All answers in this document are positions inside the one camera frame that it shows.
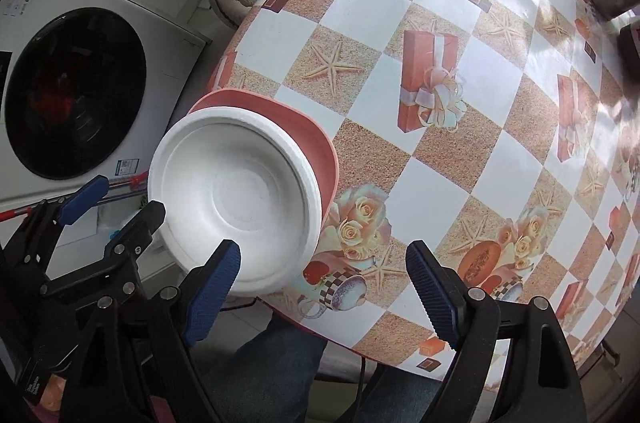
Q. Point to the dark box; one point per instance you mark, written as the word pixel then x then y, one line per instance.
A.
pixel 631 45

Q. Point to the pink plate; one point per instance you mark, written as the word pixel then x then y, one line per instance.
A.
pixel 321 153

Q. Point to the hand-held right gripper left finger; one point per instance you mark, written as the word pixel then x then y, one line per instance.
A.
pixel 212 293

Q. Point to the printed checkered tablecloth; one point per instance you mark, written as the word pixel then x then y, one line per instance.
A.
pixel 450 28

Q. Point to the white washing machine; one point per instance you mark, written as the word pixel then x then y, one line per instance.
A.
pixel 165 53

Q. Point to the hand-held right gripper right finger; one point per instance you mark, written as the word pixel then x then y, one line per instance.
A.
pixel 430 298

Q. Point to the person's blue jeans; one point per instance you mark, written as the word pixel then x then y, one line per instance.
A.
pixel 280 363

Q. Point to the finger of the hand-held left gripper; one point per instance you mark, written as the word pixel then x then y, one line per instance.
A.
pixel 142 225
pixel 80 200

